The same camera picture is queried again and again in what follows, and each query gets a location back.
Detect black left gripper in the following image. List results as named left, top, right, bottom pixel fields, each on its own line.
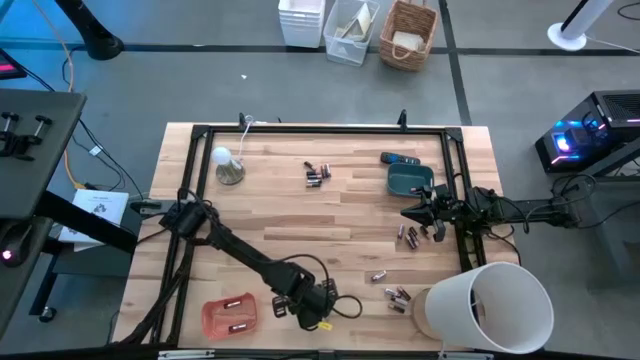
left=271, top=277, right=340, bottom=331

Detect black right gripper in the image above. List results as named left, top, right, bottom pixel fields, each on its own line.
left=401, top=183, right=464, bottom=244

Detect orange plastic tray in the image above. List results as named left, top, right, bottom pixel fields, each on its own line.
left=201, top=292, right=259, bottom=342

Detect black remote control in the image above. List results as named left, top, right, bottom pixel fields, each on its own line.
left=379, top=151, right=422, bottom=167

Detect white lamp shade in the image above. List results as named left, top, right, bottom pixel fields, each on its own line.
left=411, top=261, right=556, bottom=356

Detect white bulb brass base lamp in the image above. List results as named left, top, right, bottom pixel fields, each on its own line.
left=209, top=145, right=247, bottom=187

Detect white cloth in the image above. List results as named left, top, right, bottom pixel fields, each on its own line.
left=391, top=30, right=425, bottom=52

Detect clear plastic storage bin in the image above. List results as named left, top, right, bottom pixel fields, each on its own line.
left=322, top=0, right=381, bottom=68

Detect black computer with lights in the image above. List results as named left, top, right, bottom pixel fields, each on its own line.
left=533, top=89, right=640, bottom=175

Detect black side clamp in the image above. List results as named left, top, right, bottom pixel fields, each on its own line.
left=130, top=198, right=164, bottom=215

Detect woven wicker basket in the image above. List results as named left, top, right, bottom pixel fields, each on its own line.
left=378, top=0, right=440, bottom=73

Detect grey side desk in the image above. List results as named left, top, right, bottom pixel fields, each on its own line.
left=554, top=142, right=640, bottom=281

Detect beige paper pieces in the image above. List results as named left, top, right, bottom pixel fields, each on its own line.
left=335, top=2, right=374, bottom=44

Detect white tower fan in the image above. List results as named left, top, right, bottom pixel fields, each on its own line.
left=546, top=0, right=617, bottom=53

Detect white booklet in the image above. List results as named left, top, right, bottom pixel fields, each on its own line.
left=58, top=188, right=131, bottom=247

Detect white stacked plastic bins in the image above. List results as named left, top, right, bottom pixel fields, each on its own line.
left=277, top=0, right=327, bottom=49

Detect black support beam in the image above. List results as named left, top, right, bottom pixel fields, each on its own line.
left=34, top=191, right=140, bottom=255

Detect dark curved desk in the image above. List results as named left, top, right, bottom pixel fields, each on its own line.
left=0, top=215, right=55, bottom=342

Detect black side table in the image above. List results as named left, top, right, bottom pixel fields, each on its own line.
left=0, top=89, right=88, bottom=221

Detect black device with light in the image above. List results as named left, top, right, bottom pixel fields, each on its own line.
left=0, top=222, right=31, bottom=269

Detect black clamp device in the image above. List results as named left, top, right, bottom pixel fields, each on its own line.
left=0, top=110, right=54, bottom=162

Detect black stand base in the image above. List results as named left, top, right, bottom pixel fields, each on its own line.
left=53, top=0, right=126, bottom=62

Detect black monitor red screen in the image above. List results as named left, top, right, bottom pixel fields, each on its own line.
left=0, top=47, right=29, bottom=82

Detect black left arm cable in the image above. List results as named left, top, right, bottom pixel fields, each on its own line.
left=269, top=253, right=364, bottom=321

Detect black aluminium table frame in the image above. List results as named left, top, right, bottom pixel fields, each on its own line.
left=149, top=122, right=489, bottom=349

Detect silver metal bracket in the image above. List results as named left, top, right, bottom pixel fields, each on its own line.
left=438, top=351, right=494, bottom=360
left=157, top=349, right=216, bottom=360

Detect black cable bundle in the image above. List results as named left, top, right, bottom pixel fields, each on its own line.
left=112, top=234, right=201, bottom=346

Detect white lamp cable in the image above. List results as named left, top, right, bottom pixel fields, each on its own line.
left=236, top=115, right=255, bottom=164

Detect orange cable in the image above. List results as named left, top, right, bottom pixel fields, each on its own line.
left=30, top=0, right=87, bottom=191

